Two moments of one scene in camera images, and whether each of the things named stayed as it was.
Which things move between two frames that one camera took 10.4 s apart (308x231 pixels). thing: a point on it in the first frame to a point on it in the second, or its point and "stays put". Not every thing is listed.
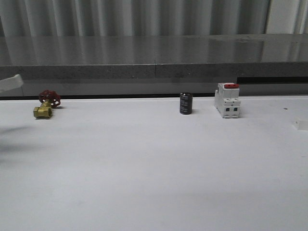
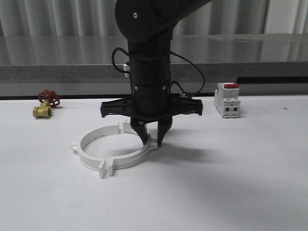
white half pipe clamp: x=300 y=125 to x=134 y=157
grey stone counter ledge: x=263 y=64 stays put
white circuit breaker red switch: x=227 y=100 stays put
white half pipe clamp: x=11 y=83 to x=88 y=161
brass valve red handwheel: x=48 y=99 stays put
